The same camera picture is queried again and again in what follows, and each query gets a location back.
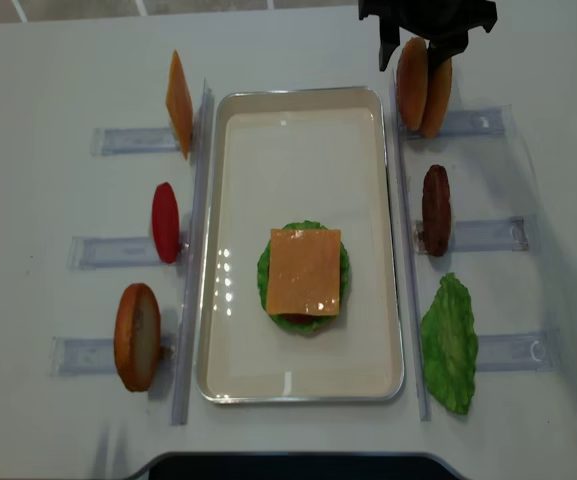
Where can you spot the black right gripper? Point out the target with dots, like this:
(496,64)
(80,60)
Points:
(429,19)

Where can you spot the golden bun half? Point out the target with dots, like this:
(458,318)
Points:
(412,82)
(438,95)

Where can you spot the dark robot base bottom edge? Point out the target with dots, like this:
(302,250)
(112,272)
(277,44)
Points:
(299,466)

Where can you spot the brown meat patty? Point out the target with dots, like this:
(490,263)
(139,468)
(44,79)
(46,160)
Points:
(436,211)

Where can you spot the upright orange cheese slice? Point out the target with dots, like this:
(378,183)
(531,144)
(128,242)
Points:
(179,105)

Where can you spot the orange cheese slice on stack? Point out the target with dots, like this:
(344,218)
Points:
(304,272)

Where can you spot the loose green lettuce leaf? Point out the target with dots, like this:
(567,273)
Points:
(450,346)

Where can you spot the red tomato slice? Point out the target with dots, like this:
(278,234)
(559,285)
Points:
(165,223)

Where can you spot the clear holder under cheese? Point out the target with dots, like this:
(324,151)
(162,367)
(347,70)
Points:
(115,141)

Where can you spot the clear holder under lettuce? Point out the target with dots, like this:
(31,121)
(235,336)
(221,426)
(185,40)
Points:
(532,351)

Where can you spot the clear holder under tomato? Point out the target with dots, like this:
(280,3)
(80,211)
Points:
(89,253)

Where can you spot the clear holder under buns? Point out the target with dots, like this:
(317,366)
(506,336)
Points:
(494,121)

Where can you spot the clear holder under patty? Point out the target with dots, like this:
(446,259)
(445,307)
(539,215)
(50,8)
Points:
(508,234)

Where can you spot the white rectangular metal tray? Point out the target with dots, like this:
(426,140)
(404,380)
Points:
(280,158)

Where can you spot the bun half with white face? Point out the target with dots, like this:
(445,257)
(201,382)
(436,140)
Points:
(137,337)

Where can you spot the clear holder under white bun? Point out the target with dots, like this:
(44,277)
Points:
(71,357)

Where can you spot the right long clear rail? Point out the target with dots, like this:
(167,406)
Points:
(409,261)

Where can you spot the long clear rail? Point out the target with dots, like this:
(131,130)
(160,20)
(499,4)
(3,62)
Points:
(184,353)
(409,261)

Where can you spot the left long clear rail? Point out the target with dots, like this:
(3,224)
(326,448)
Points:
(184,353)

